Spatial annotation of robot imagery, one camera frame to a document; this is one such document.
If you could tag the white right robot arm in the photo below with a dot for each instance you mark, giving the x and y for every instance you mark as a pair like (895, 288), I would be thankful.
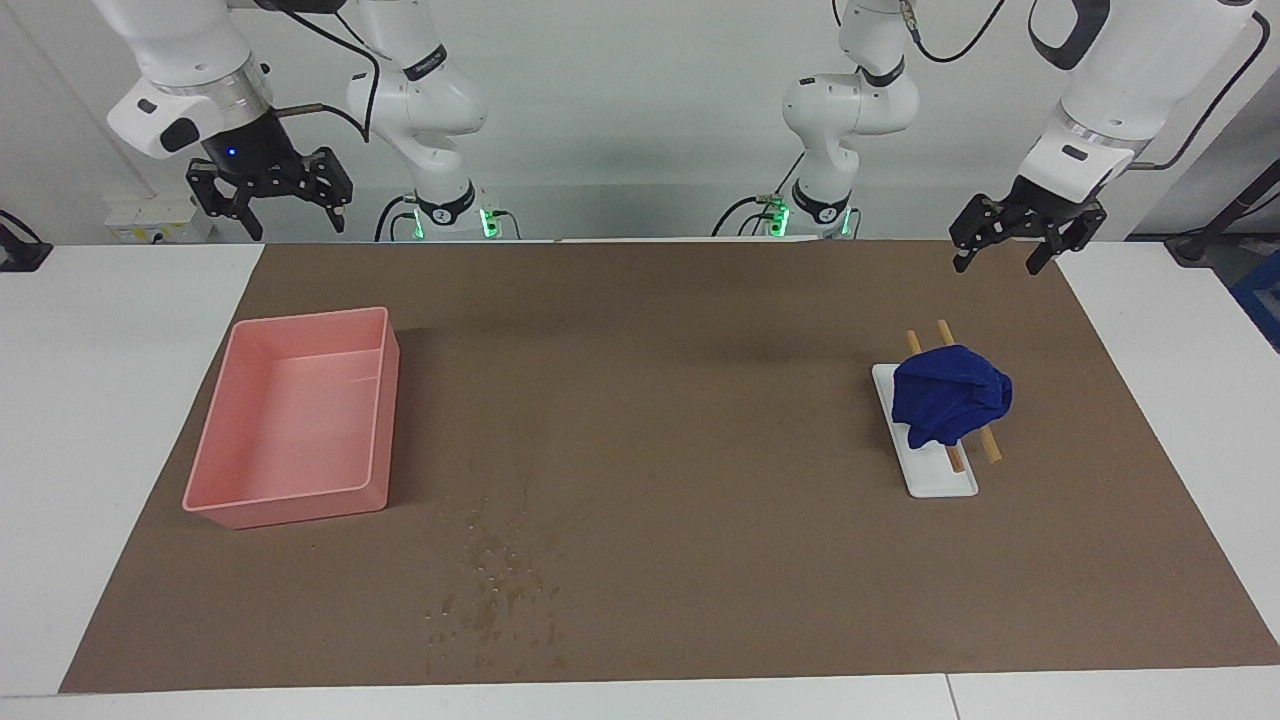
(420, 90)

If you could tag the wooden rack rod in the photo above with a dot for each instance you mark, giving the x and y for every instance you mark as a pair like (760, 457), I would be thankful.
(991, 452)
(957, 460)

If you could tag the blue towel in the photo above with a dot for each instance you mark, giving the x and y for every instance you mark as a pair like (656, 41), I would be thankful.
(950, 395)

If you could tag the black clamp mount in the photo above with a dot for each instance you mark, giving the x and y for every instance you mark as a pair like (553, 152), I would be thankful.
(20, 255)

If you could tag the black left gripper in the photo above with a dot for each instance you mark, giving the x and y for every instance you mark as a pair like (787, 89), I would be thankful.
(1045, 208)

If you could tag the pink plastic bin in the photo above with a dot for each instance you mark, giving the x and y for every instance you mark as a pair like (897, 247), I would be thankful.
(300, 420)

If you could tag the blue box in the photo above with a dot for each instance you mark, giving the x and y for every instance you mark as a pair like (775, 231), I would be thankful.
(1262, 295)

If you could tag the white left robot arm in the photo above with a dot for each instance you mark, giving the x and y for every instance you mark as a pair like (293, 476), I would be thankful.
(850, 100)

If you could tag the white towel rack stand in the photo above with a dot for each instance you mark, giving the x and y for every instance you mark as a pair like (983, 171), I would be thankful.
(935, 478)

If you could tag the brown table mat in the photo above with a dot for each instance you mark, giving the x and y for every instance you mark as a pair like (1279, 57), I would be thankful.
(650, 430)

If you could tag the black stand leg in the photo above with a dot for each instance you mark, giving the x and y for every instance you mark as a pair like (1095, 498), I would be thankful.
(1195, 245)

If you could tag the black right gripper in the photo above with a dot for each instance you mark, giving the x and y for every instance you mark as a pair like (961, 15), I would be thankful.
(255, 155)

